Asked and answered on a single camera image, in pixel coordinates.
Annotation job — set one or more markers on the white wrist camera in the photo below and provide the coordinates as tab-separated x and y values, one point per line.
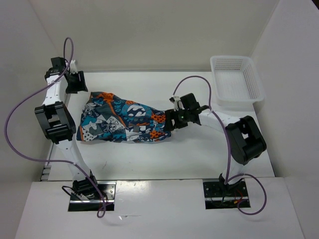
73	67
177	103

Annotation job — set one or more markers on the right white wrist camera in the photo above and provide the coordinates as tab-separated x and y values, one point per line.
177	103

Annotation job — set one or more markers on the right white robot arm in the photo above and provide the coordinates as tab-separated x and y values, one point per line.
243	137

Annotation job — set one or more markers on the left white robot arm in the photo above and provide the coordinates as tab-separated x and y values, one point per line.
58	125

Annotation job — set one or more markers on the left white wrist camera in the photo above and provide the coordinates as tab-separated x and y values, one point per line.
73	67

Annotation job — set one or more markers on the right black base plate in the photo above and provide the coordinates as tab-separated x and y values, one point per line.
217	198

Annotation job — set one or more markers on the white plastic basket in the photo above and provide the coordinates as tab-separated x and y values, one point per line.
237	82

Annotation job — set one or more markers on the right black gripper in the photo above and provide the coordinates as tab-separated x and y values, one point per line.
170	114

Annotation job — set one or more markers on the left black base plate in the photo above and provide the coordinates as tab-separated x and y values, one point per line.
80	203

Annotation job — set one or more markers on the colourful patterned shorts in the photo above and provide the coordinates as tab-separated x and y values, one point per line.
110	118

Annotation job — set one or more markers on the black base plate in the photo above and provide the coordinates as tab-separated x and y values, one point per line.
217	198
80	203

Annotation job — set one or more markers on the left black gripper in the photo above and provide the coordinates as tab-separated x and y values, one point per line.
81	85

